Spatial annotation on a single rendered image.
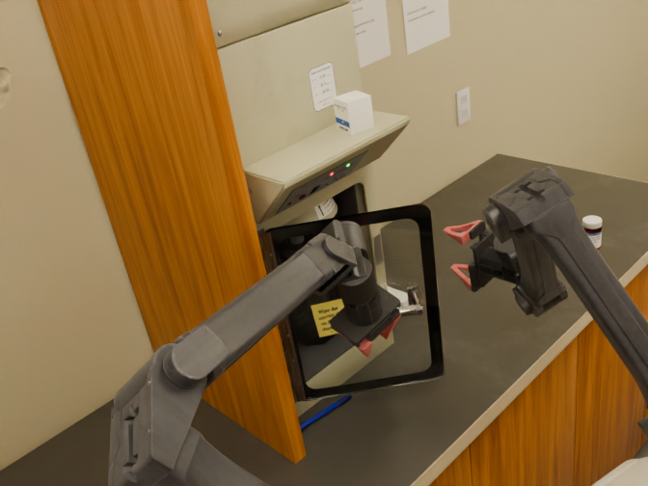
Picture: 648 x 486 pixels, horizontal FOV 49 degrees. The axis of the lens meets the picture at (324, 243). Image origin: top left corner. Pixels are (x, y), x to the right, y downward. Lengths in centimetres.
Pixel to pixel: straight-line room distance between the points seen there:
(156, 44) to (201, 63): 11
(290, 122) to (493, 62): 137
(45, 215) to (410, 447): 86
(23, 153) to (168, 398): 92
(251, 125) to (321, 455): 65
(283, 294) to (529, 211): 33
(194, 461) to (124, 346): 109
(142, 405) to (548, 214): 55
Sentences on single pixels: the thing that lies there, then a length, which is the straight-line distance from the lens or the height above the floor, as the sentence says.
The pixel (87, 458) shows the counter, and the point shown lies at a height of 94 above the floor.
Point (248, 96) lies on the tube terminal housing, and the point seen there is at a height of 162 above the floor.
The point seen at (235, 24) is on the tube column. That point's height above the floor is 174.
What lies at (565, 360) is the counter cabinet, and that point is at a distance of 181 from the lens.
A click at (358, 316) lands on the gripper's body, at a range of 108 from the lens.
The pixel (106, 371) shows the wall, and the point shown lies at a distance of 172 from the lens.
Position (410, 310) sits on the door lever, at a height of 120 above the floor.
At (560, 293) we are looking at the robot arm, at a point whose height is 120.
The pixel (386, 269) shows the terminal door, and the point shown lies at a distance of 130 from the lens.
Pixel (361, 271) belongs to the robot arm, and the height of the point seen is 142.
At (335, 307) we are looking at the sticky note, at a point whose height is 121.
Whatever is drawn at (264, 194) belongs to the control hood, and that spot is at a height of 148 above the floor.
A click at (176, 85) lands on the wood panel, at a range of 111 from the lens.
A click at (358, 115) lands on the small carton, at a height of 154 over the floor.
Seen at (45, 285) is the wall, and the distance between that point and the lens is 158.
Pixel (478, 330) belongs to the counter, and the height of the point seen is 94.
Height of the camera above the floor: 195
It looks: 29 degrees down
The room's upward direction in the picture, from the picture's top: 10 degrees counter-clockwise
